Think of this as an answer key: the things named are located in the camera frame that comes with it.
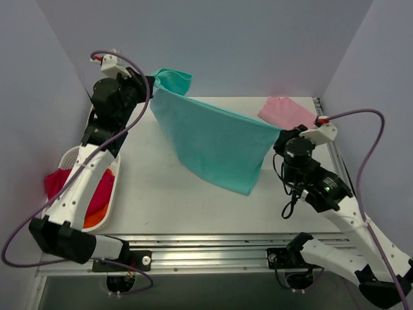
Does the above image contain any teal t shirt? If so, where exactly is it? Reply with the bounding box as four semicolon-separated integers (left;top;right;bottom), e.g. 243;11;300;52
150;68;281;196

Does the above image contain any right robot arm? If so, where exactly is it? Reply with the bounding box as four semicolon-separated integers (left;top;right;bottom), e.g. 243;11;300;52
274;124;412;309

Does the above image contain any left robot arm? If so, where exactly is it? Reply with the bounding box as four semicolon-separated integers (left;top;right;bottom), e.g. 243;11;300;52
28;68;155;271

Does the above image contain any folded pink t shirt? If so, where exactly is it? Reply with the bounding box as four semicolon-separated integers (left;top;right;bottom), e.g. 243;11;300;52
257;97;316;130

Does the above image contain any white plastic laundry basket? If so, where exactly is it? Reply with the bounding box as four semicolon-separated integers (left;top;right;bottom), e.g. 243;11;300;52
42;144;121;233

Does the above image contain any crimson t shirt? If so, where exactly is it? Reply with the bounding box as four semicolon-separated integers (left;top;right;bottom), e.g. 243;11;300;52
44;169;115;218

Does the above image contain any orange t shirt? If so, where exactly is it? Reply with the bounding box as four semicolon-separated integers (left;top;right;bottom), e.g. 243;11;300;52
83;204;108;229

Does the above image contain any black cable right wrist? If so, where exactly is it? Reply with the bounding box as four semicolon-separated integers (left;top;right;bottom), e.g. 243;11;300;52
272;152;304;220

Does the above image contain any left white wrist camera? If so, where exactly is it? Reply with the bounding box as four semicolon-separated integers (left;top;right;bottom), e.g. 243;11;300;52
90;54;132;79

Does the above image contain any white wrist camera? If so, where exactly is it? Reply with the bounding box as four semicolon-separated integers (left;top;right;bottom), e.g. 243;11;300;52
90;54;132;79
299;116;338;146

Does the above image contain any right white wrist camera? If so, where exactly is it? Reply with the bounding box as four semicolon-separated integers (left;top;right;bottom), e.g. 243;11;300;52
299;116;338;146

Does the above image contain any aluminium rail frame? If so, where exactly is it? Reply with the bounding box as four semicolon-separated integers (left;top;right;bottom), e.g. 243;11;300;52
35;96;386;277

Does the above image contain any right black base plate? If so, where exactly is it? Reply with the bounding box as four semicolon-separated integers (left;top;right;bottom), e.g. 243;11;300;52
266;247;320;269

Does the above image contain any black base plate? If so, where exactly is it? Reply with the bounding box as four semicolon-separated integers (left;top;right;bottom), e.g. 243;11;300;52
92;250;152;273
266;247;320;269

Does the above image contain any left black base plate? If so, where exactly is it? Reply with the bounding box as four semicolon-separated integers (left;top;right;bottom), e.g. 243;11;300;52
92;250;152;273

